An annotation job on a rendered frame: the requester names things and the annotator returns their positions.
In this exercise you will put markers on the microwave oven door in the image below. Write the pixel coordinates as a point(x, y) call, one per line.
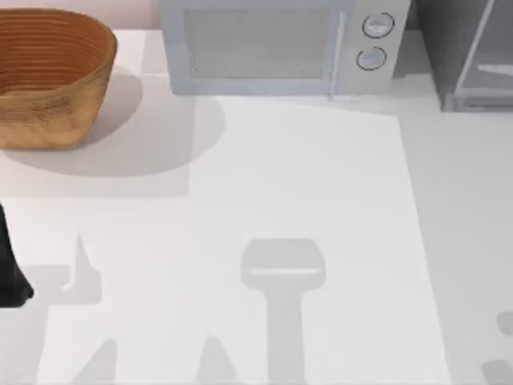
point(256, 44)

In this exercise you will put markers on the microwave knob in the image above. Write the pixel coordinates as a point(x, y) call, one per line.
point(371, 58)
point(377, 25)

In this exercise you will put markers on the pale microwave oven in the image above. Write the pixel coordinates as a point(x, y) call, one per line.
point(397, 48)

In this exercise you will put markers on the brown woven basket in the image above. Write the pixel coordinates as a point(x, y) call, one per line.
point(48, 104)

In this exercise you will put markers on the grey cabinet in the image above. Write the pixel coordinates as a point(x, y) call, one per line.
point(453, 48)

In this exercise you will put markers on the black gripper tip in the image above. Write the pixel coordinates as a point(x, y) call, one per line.
point(10, 276)

